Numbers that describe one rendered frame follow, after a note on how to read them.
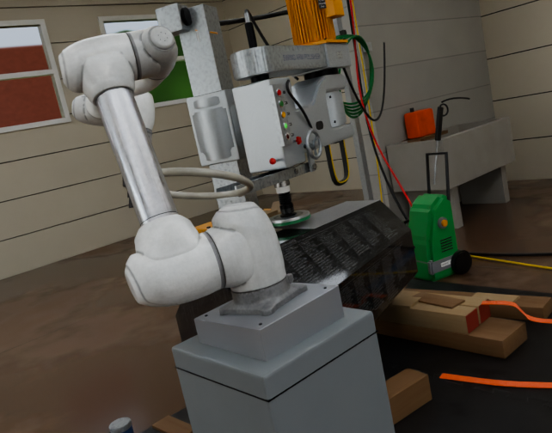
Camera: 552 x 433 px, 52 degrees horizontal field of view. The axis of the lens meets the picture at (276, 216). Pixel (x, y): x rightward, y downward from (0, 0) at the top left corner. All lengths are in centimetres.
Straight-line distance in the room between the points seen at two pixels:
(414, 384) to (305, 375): 123
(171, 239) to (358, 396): 63
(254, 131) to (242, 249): 138
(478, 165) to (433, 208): 172
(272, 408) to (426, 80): 527
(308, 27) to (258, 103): 76
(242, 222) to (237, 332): 27
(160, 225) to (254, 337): 35
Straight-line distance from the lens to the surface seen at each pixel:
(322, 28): 329
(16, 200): 842
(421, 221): 411
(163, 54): 162
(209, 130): 333
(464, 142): 554
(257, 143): 272
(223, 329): 146
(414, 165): 543
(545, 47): 717
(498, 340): 295
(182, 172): 203
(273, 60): 272
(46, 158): 857
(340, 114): 330
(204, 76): 341
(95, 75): 158
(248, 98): 272
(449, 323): 306
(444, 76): 659
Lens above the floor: 135
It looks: 10 degrees down
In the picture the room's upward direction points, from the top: 12 degrees counter-clockwise
